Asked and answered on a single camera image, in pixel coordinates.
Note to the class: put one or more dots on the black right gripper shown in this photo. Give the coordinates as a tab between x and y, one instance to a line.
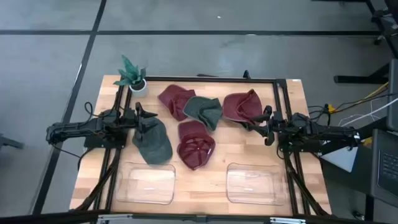
275	126

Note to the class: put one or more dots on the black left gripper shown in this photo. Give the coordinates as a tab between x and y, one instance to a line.
139	121

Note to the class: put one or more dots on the green cap smooth crown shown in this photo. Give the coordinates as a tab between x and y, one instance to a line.
155	146

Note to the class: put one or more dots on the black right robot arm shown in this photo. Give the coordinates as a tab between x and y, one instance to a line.
326	133

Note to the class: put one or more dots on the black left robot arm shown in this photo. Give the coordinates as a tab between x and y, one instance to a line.
77	129

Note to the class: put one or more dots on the green plant in white pot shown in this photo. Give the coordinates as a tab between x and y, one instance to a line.
136	84

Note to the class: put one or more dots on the clear plastic bin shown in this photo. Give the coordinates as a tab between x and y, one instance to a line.
255	183
146	183

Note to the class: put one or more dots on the white paper sheet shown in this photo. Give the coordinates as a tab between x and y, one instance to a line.
339	158

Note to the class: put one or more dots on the black crossbeam with silver brackets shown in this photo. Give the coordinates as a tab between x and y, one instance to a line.
155	216

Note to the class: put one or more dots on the black desk leg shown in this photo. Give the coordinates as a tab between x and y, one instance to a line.
357	79

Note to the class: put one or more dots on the small yellow tag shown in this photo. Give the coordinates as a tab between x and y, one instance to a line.
367	142

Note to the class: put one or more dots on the dark grey laptop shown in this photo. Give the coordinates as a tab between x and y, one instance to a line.
387	168

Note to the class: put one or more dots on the dark monitor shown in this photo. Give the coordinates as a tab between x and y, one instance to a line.
393	93

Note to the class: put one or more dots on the grey chair foot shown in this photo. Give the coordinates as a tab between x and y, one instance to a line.
9	142

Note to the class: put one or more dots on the black furniture base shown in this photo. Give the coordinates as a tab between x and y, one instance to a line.
385	21

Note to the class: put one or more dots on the black aluminium table frame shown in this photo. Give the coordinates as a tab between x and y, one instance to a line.
217	79

